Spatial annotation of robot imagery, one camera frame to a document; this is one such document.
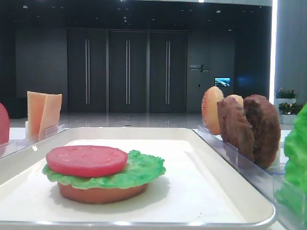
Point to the brown meat patty front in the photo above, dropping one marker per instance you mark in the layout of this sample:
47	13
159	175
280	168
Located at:
234	127

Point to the brown meat patty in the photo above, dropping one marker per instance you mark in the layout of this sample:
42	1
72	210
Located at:
234	127
264	119

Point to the green lettuce leaf on tray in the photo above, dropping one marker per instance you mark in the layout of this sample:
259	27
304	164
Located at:
141	169

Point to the red tomato slice on tray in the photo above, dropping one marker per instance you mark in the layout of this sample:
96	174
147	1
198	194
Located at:
87	161

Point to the orange cheese slice right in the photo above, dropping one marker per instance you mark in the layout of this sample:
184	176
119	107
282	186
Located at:
51	114

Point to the orange cheese slice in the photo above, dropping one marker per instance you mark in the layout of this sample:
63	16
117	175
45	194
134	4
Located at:
35	106
51	114

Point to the brown meat patty rear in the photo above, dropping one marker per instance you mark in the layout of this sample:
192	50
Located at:
264	119

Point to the orange cheese slice left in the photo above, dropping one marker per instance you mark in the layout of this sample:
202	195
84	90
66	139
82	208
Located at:
35	106

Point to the red tomato slice standing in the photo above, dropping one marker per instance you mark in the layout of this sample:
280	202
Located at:
4	125

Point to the green lettuce leaf standing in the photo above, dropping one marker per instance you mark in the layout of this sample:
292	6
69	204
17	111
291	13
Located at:
296	153

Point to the sesame bun top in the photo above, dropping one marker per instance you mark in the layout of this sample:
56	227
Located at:
209	109

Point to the tan bun half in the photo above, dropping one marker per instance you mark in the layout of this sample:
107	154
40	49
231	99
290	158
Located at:
238	98

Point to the bottom bun on tray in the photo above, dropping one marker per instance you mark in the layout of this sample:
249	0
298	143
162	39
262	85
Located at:
100	195

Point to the white rectangular tray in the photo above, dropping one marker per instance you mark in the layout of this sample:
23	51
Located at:
199	191

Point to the potted plants white planter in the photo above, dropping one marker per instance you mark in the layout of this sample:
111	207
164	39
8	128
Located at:
285	102

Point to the wall display screen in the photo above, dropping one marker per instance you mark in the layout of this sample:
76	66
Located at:
222	82

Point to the clear left rail strip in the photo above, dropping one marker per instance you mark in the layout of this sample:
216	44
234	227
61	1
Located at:
19	139

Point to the clear rail strip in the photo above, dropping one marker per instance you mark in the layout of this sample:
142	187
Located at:
19	139
268	182

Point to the clear right rail strip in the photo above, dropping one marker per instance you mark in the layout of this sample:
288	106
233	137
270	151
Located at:
268	182

